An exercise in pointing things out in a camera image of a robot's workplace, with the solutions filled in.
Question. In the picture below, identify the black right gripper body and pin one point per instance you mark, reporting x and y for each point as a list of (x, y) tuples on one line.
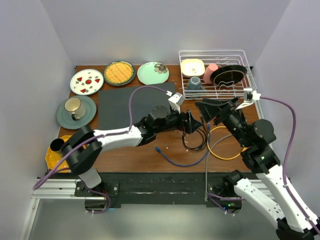
[(233, 120)]

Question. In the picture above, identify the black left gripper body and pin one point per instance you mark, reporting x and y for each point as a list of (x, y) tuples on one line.
[(173, 119)]

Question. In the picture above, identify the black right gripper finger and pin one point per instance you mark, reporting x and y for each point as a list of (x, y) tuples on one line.
[(234, 102), (213, 110)]

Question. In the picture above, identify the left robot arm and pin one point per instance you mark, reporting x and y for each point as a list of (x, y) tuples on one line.
[(83, 148)]

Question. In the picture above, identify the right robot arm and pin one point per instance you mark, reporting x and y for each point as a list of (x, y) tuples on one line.
[(284, 209)]

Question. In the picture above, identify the black round plate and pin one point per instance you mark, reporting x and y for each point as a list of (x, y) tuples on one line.
[(228, 75)]

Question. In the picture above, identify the grey blue mug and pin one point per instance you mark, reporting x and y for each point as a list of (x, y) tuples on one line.
[(195, 84)]

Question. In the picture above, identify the pink cup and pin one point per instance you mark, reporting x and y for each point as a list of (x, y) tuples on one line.
[(208, 72)]

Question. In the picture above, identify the cream square bowl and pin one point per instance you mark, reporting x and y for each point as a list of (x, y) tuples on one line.
[(192, 67)]

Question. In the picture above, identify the mint green flower plate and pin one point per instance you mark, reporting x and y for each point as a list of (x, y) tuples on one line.
[(151, 73)]

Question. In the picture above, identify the yellow woven pattern plate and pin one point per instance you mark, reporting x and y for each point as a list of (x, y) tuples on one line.
[(119, 73)]

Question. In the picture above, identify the white strawberry pattern plate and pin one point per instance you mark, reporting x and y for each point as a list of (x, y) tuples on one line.
[(86, 82)]

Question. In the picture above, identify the cream ceramic mug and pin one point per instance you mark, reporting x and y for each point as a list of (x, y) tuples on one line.
[(75, 107)]

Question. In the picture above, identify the grey green saucer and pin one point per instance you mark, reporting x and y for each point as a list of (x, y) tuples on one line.
[(64, 118)]

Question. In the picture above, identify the dark bronze mug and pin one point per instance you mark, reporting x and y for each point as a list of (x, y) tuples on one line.
[(56, 145)]

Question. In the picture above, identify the yellow scalloped plate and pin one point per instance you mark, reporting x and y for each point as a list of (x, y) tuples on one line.
[(52, 159)]

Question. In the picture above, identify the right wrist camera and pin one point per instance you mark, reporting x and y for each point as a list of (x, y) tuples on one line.
[(250, 97)]

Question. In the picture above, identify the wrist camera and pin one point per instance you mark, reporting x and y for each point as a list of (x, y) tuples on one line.
[(175, 101), (250, 97)]

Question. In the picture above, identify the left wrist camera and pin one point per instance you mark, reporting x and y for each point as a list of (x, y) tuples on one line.
[(175, 101)]

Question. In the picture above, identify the white wire dish rack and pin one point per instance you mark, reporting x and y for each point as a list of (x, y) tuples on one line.
[(221, 58)]

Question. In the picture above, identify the black network switch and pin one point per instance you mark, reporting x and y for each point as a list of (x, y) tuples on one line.
[(113, 106)]

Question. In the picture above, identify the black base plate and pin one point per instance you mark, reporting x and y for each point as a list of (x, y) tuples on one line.
[(177, 188)]

